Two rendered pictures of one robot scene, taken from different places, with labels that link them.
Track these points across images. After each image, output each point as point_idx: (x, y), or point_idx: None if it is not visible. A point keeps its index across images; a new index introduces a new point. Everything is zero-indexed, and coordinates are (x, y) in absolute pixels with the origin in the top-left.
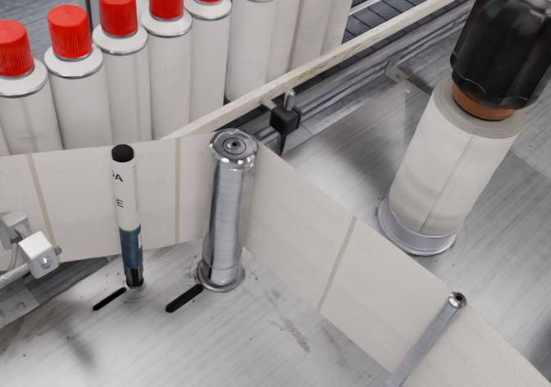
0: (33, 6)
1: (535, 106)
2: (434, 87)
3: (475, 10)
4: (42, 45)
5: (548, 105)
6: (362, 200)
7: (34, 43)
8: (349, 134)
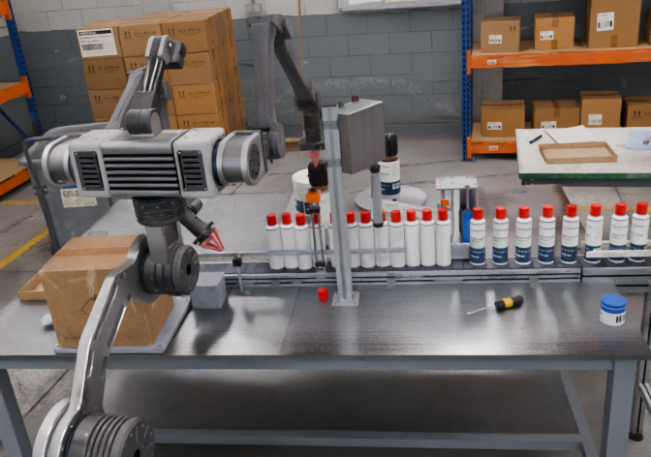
0: (335, 338)
1: (229, 250)
2: (323, 194)
3: (322, 171)
4: (350, 321)
5: (224, 249)
6: (328, 239)
7: (352, 323)
8: None
